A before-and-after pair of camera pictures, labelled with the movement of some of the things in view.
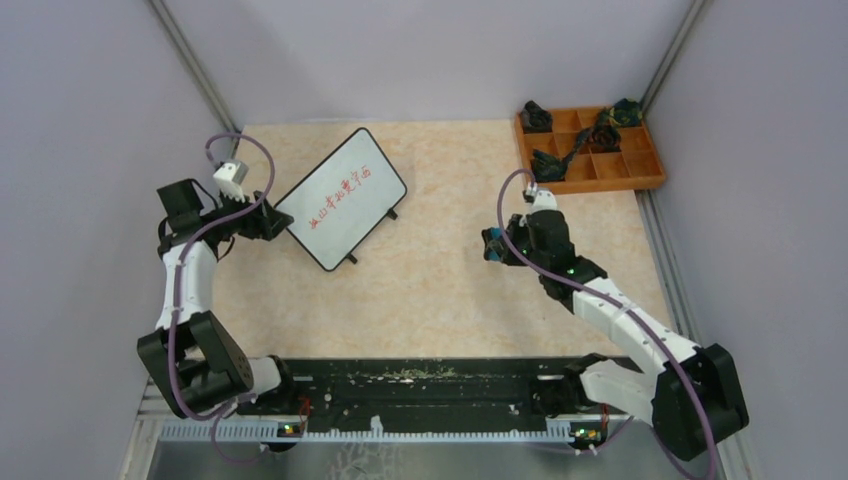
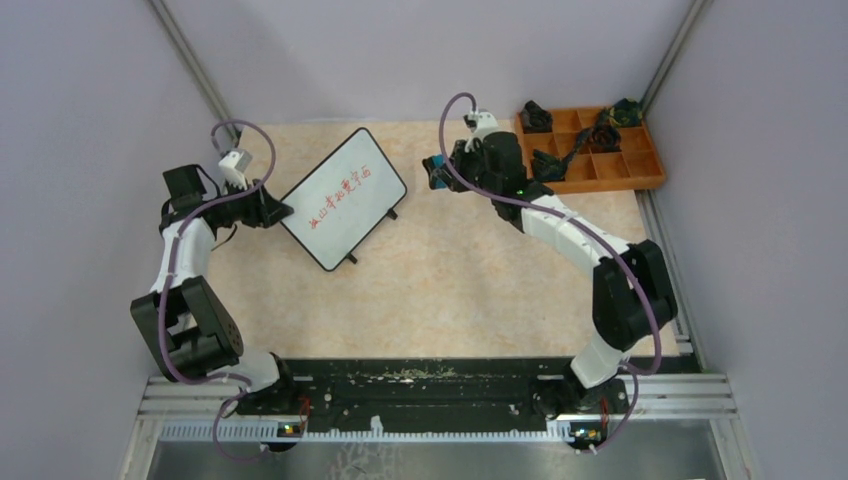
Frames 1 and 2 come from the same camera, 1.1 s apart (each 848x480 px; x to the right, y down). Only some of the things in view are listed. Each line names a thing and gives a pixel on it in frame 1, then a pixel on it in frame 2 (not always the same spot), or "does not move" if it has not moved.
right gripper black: x=514 y=229 → x=460 y=155
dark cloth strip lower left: x=549 y=167 does not move
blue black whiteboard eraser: x=494 y=243 → x=437 y=177
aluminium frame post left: x=193 y=69 does not move
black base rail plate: x=419 y=390 does not move
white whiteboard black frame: x=340 y=203 does not move
